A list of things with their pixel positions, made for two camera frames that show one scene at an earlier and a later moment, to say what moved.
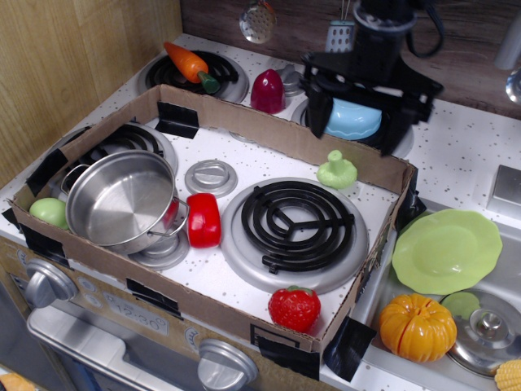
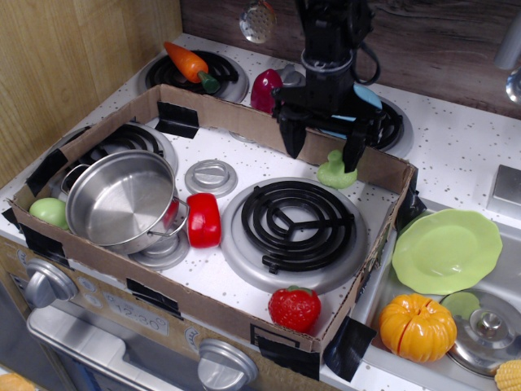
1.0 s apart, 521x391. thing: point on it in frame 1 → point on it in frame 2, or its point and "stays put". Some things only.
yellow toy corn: x=508 y=375 stays put
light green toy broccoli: x=337 y=173 stays put
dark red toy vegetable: x=268 y=91 stays put
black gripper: x=377 y=63 → x=329 y=99
